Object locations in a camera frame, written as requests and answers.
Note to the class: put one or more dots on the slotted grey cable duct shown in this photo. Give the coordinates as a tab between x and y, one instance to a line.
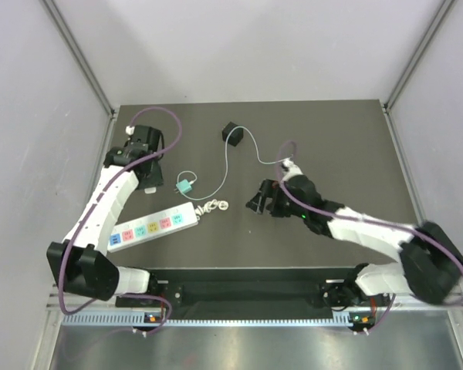
153	318

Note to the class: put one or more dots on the white coiled strip cord plug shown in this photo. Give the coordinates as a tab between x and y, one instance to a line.
210	206

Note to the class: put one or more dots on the black cube block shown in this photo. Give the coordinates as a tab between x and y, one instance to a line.
232	134

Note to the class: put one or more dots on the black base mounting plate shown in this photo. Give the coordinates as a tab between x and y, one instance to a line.
303	287

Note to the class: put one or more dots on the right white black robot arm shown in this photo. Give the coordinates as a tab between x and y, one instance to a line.
425	263

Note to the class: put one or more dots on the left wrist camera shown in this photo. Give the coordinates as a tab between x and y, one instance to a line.
144	137

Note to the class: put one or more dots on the dark grey table mat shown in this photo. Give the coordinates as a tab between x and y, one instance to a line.
344	147

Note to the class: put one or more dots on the white power strip coloured sockets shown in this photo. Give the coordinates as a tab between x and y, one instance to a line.
152	226

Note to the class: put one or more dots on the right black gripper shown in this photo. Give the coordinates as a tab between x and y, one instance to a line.
258	203

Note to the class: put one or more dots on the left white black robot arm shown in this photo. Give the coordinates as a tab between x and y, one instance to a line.
79	263

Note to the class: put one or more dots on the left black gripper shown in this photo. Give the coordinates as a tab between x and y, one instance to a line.
156	180

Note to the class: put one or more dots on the teal charger plug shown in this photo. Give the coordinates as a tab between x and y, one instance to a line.
183	186

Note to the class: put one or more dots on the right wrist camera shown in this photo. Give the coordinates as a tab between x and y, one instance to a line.
289	170

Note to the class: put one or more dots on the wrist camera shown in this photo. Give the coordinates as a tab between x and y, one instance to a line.
289	170
144	137

